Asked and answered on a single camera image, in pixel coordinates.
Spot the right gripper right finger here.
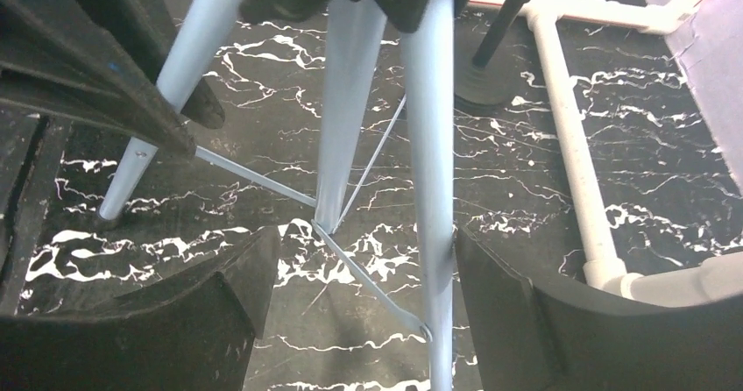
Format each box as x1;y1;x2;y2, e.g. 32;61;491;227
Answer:
454;228;742;390

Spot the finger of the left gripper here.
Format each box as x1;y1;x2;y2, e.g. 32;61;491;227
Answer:
1;0;225;156

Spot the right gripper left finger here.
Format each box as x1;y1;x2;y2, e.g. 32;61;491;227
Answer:
1;227;281;390

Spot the black round-base microphone stand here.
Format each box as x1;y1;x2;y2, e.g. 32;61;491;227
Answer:
454;0;530;116

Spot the blue music stand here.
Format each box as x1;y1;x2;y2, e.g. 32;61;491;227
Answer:
96;0;483;391

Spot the white PVC pipe frame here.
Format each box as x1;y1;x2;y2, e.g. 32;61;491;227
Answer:
467;0;743;309

